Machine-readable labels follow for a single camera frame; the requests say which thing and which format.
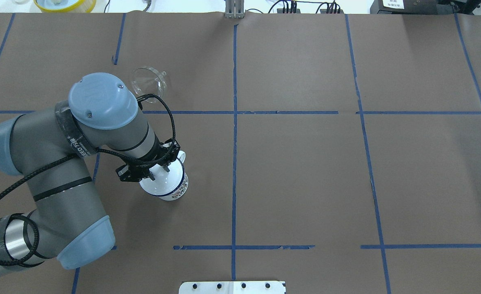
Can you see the white blue-rimmed enamel mug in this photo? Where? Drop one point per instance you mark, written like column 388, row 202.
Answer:
column 182, row 189

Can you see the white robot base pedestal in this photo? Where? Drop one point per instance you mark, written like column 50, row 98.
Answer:
column 233, row 287

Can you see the black equipment box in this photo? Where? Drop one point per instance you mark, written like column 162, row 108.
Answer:
column 426, row 7

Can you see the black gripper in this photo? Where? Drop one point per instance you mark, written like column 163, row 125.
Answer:
column 161, row 154

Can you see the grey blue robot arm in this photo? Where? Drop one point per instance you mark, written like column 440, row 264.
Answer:
column 54, row 210

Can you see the grey metal bracket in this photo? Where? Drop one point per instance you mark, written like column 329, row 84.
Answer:
column 234, row 9

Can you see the yellow round container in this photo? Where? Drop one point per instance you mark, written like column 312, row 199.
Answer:
column 65, row 6

